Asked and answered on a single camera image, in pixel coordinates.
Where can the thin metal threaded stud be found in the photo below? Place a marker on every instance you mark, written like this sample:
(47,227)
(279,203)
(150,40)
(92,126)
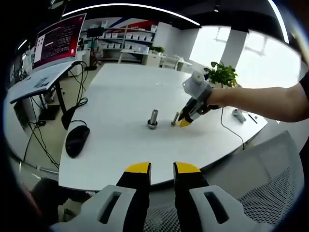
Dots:
(174,118)

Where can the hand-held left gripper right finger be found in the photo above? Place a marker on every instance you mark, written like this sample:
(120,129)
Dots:
(188,186)

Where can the shelf unit with white bins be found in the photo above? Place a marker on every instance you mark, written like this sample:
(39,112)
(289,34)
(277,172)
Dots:
(135,36)

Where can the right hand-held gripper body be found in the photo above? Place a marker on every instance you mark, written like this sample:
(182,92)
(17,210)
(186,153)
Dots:
(196,87)

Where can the thick metal threaded stud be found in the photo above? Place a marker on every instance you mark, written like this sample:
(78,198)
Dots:
(153,116)

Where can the large potted plant white pot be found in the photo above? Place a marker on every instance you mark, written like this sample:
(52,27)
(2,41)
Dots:
(222,73)

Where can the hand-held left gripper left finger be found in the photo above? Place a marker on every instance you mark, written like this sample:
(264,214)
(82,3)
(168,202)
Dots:
(135,186)

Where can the black computer mouse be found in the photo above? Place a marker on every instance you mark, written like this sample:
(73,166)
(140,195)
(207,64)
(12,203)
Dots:
(77,141)

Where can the large computer monitor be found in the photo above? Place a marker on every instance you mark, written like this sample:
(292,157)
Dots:
(58,38)

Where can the green plant on cabinet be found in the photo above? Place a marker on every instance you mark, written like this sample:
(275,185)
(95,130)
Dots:
(158,49)

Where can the white standing desk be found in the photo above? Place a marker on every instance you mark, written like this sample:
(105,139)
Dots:
(43,77)

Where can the small white cabinet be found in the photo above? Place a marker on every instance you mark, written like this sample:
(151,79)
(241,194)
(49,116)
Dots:
(152,60)

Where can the grey handheld controller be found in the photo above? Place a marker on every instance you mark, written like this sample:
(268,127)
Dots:
(237,115)

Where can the white side table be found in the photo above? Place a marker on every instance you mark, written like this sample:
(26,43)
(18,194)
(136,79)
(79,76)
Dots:
(134,51)

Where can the black screen on stand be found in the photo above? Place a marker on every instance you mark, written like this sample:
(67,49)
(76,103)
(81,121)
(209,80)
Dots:
(95,31)

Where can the black pen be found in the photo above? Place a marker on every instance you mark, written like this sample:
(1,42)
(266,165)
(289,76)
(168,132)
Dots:
(253,118)

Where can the grey mesh office chair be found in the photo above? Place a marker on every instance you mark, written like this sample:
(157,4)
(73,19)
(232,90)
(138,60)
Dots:
(265,169)

